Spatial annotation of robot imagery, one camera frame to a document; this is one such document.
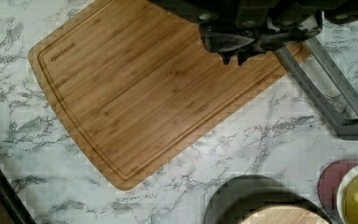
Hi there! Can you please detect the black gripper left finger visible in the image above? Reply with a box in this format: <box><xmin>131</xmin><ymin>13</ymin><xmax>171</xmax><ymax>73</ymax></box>
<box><xmin>199</xmin><ymin>25</ymin><xmax>255</xmax><ymax>65</ymax></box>

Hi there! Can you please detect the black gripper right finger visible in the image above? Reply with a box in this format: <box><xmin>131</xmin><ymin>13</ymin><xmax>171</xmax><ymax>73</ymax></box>
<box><xmin>237</xmin><ymin>12</ymin><xmax>322</xmax><ymax>65</ymax></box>

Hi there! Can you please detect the bamboo cutting board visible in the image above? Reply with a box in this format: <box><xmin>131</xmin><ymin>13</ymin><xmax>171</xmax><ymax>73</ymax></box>
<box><xmin>27</xmin><ymin>0</ymin><xmax>311</xmax><ymax>191</ymax></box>

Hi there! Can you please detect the dark red round coaster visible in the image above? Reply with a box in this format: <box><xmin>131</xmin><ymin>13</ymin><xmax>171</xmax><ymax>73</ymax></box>
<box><xmin>318</xmin><ymin>160</ymin><xmax>356</xmax><ymax>215</ymax></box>

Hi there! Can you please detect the black round plate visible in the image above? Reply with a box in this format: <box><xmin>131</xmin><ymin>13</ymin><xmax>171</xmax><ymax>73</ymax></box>
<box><xmin>203</xmin><ymin>175</ymin><xmax>333</xmax><ymax>224</ymax></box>

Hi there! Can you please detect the round wooden coaster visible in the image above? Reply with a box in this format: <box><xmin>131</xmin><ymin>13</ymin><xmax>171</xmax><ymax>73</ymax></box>
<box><xmin>236</xmin><ymin>204</ymin><xmax>331</xmax><ymax>224</ymax></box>

